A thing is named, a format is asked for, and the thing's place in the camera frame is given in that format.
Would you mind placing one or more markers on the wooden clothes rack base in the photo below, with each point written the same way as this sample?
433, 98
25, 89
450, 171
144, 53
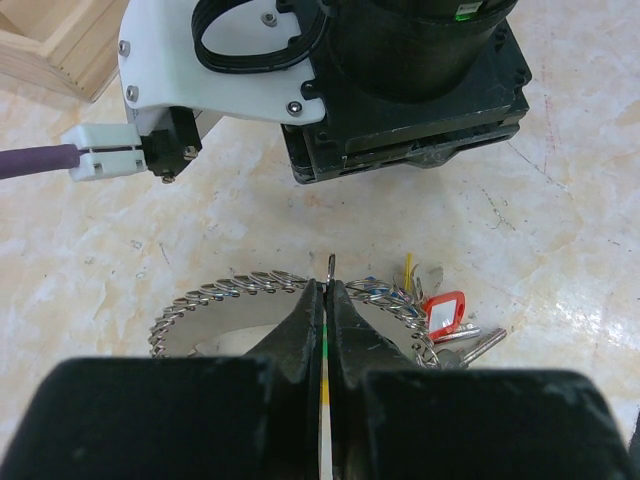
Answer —
66, 46

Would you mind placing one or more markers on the key with blue tag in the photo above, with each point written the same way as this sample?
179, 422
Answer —
330, 280

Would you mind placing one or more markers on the yellow key tag on ring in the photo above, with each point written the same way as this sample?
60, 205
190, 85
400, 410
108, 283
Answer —
408, 273

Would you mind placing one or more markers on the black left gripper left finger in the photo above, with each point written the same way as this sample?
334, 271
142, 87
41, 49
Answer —
254, 416

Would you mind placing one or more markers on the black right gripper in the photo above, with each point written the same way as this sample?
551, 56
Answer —
409, 82

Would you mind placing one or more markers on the red key tag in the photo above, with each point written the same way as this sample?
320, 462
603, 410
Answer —
444, 313

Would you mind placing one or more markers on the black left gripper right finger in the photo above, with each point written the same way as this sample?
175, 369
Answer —
392, 419

